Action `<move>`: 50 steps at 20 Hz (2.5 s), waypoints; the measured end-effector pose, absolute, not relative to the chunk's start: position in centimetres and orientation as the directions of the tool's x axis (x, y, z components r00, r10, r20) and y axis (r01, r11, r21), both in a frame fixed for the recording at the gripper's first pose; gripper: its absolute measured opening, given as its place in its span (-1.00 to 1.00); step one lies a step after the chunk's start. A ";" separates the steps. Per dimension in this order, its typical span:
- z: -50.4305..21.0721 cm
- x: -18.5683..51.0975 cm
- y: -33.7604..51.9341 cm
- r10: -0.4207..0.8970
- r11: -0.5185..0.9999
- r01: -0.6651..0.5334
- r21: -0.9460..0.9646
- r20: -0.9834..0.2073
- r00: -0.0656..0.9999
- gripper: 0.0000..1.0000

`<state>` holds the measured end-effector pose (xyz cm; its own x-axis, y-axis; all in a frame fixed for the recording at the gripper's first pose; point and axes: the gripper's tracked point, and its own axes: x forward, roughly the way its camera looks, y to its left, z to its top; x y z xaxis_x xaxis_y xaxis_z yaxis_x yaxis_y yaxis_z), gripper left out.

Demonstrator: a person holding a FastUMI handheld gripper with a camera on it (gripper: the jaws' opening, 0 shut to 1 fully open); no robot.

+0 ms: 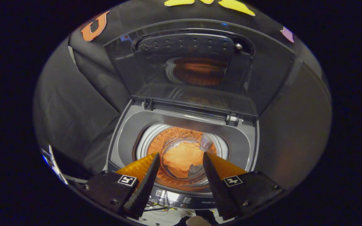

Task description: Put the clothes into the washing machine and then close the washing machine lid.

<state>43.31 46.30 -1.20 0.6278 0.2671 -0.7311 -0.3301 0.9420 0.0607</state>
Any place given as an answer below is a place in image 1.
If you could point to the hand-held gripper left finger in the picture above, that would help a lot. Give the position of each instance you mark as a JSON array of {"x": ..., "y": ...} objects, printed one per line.
[{"x": 141, "y": 191}]

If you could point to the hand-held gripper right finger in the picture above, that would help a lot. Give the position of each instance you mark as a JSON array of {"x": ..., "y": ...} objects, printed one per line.
[{"x": 220, "y": 191}]

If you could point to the orange collared shirt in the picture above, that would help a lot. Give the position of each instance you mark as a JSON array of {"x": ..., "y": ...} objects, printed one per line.
[{"x": 181, "y": 157}]

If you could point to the dark washing machine lid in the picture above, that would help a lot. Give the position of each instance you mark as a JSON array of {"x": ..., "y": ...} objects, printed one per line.
[{"x": 156, "y": 88}]

